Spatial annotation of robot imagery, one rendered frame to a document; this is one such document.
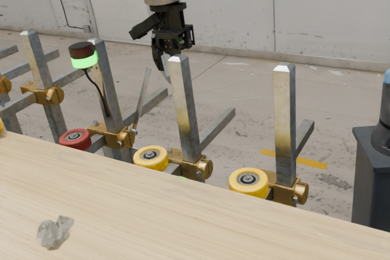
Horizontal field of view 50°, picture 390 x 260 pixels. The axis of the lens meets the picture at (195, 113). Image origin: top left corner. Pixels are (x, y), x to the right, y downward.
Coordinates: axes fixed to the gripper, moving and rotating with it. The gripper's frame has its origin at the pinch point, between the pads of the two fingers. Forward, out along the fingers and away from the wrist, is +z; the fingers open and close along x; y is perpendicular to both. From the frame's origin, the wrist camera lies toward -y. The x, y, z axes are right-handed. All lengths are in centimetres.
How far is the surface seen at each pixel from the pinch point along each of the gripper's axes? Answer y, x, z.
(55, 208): -2.2, -41.8, 11.0
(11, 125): -64, -9, 21
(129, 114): -19.1, 2.4, 15.0
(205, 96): -98, 171, 101
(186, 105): 11.1, -9.6, 1.3
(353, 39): -4, 252, 75
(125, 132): -12.0, -8.1, 14.0
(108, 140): -16.9, -10.4, 16.4
